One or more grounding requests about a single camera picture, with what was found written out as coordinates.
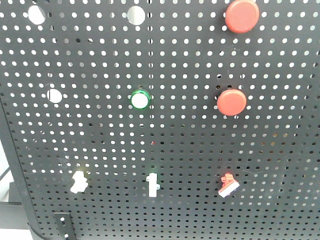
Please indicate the red toggle switch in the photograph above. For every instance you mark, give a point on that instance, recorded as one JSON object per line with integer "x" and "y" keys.
{"x": 229, "y": 184}

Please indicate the black perforated pegboard panel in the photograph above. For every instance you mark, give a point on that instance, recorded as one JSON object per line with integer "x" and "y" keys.
{"x": 67, "y": 72}

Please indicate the green illuminated push button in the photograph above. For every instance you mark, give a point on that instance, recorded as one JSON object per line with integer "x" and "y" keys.
{"x": 140, "y": 99}

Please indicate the lower red push button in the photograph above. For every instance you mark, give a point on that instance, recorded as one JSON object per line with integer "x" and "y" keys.
{"x": 231, "y": 102}

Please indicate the red push button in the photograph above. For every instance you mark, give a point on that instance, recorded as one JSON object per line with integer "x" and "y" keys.
{"x": 231, "y": 102}
{"x": 241, "y": 16}

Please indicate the upper red push button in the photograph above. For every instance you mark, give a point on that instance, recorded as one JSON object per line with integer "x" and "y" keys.
{"x": 241, "y": 16}

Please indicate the left black pegboard clamp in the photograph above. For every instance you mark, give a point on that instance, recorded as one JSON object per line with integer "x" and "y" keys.
{"x": 64, "y": 226}

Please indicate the white toggle switch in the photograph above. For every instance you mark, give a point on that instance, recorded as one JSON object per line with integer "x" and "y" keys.
{"x": 153, "y": 185}

